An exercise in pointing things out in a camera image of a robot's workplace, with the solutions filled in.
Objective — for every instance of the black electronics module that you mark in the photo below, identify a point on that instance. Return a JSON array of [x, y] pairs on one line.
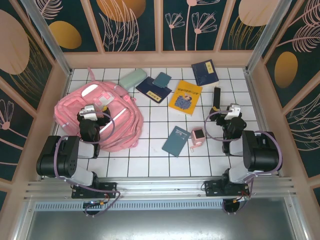
[[232, 207], [91, 210]]

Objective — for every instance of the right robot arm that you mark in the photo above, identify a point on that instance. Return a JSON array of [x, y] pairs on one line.
[[262, 150]]

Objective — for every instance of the small teal notebook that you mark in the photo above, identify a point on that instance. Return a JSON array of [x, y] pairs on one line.
[[162, 80]]

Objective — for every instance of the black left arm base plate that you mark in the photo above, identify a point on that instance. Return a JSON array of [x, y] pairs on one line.
[[110, 188]]

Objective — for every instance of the pink backpack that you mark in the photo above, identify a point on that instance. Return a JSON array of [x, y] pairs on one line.
[[120, 130]]

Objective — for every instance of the black board eraser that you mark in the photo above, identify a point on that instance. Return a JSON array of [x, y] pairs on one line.
[[216, 96]]

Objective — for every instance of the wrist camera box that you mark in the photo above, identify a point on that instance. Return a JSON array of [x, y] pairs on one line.
[[232, 111], [88, 112]]

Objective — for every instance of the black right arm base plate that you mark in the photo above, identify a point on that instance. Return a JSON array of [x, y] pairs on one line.
[[212, 188]]

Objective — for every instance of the thin navy book yellow label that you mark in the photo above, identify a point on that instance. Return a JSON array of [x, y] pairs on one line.
[[145, 86]]

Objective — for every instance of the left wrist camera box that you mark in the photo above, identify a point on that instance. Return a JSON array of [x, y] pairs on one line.
[[88, 112]]

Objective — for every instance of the aluminium side rail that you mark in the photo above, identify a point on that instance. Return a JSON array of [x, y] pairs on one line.
[[256, 100]]

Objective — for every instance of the grey metal panel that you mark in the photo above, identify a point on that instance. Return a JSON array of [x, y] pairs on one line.
[[160, 225]]

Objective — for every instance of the large teal notebook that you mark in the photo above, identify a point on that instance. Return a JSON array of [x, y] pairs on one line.
[[175, 143]]

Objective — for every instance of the small pink cube toy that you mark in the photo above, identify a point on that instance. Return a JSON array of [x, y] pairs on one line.
[[198, 135]]

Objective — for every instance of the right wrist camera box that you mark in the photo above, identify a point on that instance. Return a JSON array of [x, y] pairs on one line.
[[232, 111]]

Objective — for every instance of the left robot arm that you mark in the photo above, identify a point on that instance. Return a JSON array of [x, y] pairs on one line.
[[63, 155]]

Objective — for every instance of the mint green pencil case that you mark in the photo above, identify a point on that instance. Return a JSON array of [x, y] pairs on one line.
[[132, 78]]

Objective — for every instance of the thick navy book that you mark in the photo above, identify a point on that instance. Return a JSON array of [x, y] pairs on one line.
[[203, 75]]

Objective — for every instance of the aluminium mounting rail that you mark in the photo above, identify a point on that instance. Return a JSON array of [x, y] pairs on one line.
[[160, 186]]

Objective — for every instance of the aluminium frame post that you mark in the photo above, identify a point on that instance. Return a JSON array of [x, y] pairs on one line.
[[268, 32], [48, 37]]

